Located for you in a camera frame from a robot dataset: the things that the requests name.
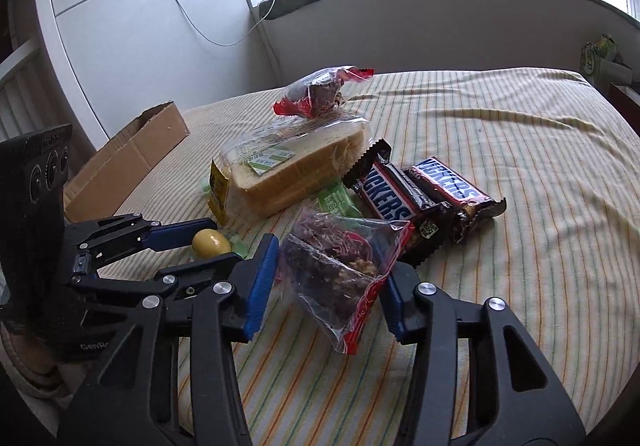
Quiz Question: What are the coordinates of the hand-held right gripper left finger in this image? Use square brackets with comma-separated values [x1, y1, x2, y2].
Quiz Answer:
[57, 233, 279, 446]

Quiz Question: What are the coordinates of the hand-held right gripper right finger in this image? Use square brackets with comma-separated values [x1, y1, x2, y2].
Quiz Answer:
[380, 263, 586, 446]

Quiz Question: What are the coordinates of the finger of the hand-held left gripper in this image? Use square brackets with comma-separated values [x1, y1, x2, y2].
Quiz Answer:
[75, 213, 221, 271]
[67, 251, 238, 309]

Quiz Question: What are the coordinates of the yellow egg candy packet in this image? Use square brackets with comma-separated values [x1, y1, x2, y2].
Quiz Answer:
[191, 229, 251, 259]

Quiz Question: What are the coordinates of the yellow snack packet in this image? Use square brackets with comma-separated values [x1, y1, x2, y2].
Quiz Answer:
[209, 160, 231, 224]

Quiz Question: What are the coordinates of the clear red-trimmed snack bag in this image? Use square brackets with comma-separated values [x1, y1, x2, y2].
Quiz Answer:
[273, 66, 375, 119]
[278, 207, 416, 356]

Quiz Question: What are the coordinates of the brown cardboard box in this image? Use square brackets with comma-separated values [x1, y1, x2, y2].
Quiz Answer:
[62, 100, 191, 224]

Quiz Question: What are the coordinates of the chocolate bar with white sticker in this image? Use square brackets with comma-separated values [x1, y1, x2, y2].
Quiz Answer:
[345, 139, 453, 269]

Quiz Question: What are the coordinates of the green snack packet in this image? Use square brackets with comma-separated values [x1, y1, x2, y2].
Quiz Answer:
[315, 178, 363, 219]

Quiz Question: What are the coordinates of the brown chocolate bar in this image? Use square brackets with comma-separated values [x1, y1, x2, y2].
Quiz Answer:
[405, 157, 507, 244]

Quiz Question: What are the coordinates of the person's left forearm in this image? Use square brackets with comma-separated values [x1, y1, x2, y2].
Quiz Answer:
[0, 321, 76, 399]

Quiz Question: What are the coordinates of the bagged sliced bread loaf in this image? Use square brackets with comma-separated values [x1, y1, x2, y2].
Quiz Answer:
[210, 116, 371, 227]

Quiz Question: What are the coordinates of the striped bed sheet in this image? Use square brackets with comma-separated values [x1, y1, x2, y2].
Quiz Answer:
[0, 68, 640, 446]

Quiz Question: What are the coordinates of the white wardrobe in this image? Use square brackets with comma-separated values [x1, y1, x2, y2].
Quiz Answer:
[30, 0, 281, 151]

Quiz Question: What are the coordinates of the dark wooden side table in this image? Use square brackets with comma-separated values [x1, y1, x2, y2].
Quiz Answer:
[607, 80, 640, 127]

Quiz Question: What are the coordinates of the green printed bag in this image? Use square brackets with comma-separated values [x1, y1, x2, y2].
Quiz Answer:
[580, 33, 633, 86]

